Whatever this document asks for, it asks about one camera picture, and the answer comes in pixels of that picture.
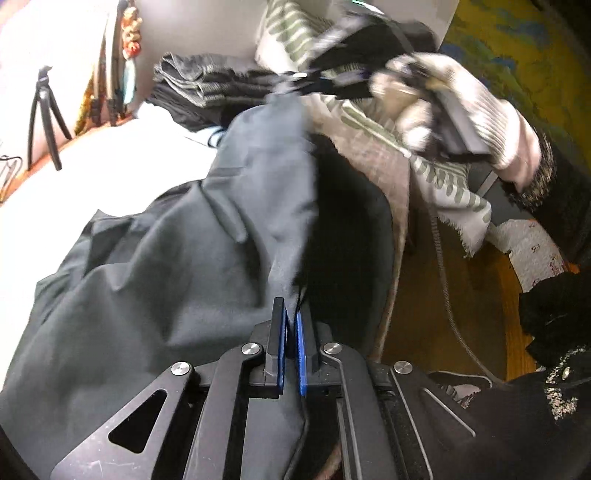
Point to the person's right hand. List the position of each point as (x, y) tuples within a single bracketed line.
[(489, 110)]

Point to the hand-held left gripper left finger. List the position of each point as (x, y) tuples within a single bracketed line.
[(279, 350)]

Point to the hanging orange bead decoration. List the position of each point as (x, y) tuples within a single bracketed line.
[(131, 41)]

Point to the folded black garment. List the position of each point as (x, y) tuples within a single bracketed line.
[(184, 108)]

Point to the green leaf print throw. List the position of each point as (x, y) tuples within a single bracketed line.
[(295, 32)]

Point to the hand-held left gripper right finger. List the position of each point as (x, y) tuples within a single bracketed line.
[(302, 360)]

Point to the person's black clothing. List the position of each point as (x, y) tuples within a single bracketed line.
[(512, 438)]

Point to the short black tripod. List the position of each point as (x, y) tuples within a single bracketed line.
[(44, 101)]

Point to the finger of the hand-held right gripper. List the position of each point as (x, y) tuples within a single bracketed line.
[(318, 85)]

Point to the yellow blue patterned rug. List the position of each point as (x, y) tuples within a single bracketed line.
[(521, 60)]

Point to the orange bed edge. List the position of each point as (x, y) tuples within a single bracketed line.
[(41, 157)]

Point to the person's right forearm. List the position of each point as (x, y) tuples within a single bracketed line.
[(568, 198)]

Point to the dark grey pants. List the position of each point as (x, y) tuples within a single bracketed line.
[(184, 258)]

